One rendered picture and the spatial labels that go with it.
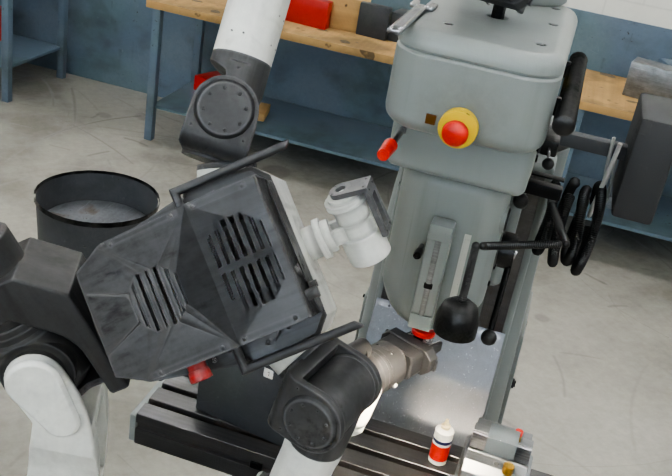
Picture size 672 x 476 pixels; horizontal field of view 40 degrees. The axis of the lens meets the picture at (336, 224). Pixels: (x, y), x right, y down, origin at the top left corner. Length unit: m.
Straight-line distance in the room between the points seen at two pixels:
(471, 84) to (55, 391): 0.75
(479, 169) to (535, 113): 0.17
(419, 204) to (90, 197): 2.46
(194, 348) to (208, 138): 0.29
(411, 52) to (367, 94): 4.74
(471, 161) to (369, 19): 4.00
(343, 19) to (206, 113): 4.30
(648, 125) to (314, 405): 0.90
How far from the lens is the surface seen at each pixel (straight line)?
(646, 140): 1.85
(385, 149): 1.42
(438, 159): 1.55
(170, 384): 2.13
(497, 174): 1.54
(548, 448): 3.81
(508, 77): 1.40
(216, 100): 1.30
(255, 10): 1.38
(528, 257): 2.14
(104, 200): 3.93
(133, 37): 6.70
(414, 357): 1.76
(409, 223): 1.64
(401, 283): 1.69
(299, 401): 1.29
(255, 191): 1.18
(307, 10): 5.54
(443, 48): 1.40
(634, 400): 4.28
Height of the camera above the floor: 2.20
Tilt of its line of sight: 25 degrees down
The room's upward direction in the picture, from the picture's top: 10 degrees clockwise
